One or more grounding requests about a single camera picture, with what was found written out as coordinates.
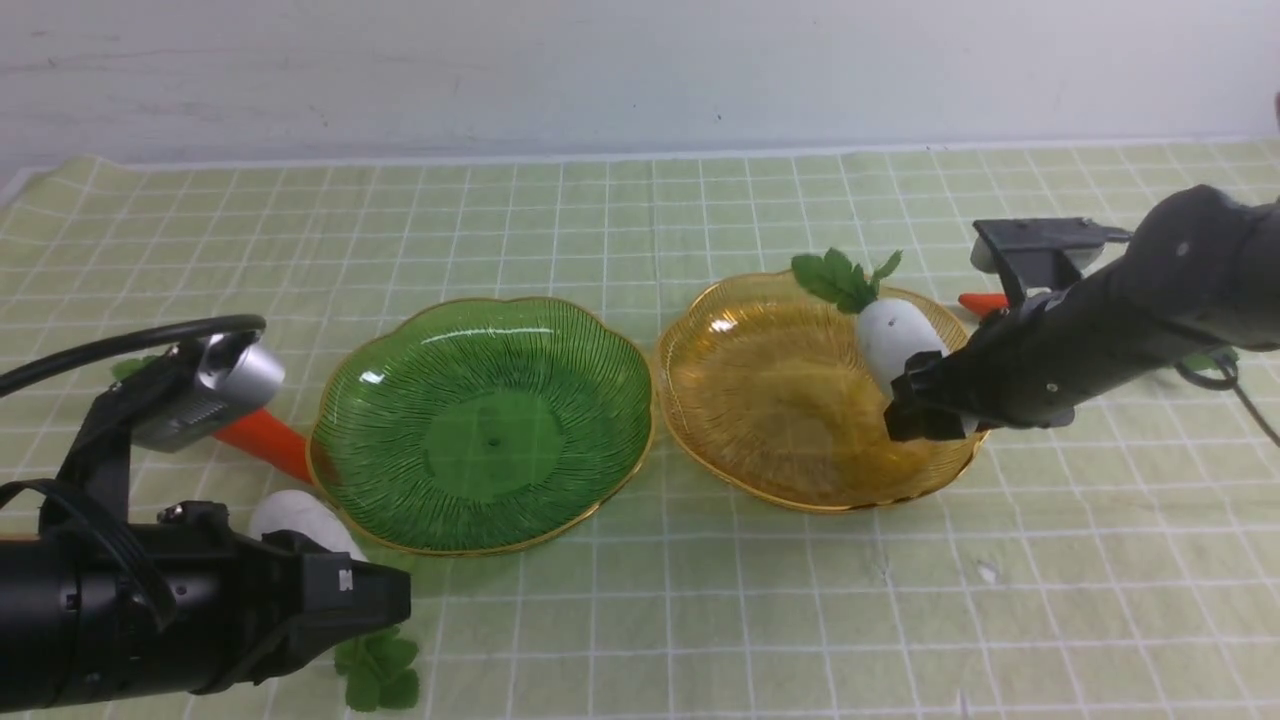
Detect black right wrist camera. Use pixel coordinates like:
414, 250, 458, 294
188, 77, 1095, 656
970, 217, 1132, 306

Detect amber glass plate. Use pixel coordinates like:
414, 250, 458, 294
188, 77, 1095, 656
653, 272, 986, 514

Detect orange toy carrot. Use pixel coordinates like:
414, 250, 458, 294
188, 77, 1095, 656
111, 354, 312, 483
957, 292, 1242, 373

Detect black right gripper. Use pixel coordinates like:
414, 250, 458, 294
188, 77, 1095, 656
884, 263, 1190, 442

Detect green glass plate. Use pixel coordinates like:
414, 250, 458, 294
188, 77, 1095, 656
306, 297, 657, 557

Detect black left camera cable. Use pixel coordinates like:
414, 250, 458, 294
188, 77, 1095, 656
0, 314, 268, 398

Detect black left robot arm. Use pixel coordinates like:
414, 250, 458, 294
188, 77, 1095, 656
1, 501, 411, 712

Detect green checked tablecloth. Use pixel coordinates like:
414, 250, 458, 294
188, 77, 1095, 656
1, 140, 1279, 719

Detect black right camera cable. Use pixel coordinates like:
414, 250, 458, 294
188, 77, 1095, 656
1175, 350, 1280, 448

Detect black camera cable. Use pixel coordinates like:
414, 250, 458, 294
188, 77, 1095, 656
1175, 350, 1280, 448
0, 314, 268, 398

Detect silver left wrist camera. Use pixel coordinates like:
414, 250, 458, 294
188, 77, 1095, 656
127, 332, 285, 454

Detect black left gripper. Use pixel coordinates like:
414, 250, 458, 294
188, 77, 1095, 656
60, 501, 411, 701

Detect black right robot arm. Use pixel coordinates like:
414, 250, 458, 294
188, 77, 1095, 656
884, 184, 1279, 442

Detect white toy radish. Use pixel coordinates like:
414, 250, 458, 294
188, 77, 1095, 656
790, 249, 948, 398
250, 489, 420, 714

